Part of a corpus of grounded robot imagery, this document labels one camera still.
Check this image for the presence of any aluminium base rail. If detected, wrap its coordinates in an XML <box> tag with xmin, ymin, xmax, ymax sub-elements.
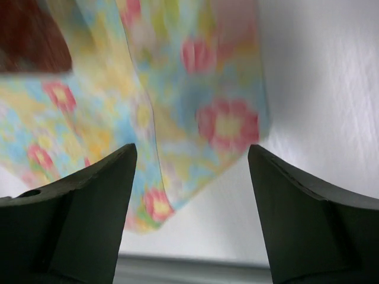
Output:
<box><xmin>113</xmin><ymin>256</ymin><xmax>272</xmax><ymax>283</ymax></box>

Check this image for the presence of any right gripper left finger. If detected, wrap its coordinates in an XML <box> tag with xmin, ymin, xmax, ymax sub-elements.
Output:
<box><xmin>1</xmin><ymin>144</ymin><xmax>137</xmax><ymax>283</ymax></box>

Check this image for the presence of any red plaid skirt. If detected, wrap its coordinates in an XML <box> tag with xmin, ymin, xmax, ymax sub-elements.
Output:
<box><xmin>1</xmin><ymin>1</ymin><xmax>72</xmax><ymax>74</ymax></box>

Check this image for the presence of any pastel floral cloth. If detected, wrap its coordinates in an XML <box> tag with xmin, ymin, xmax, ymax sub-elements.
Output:
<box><xmin>1</xmin><ymin>1</ymin><xmax>269</xmax><ymax>233</ymax></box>

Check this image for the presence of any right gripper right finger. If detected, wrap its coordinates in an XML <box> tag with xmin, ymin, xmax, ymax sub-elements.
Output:
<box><xmin>248</xmin><ymin>145</ymin><xmax>378</xmax><ymax>283</ymax></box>

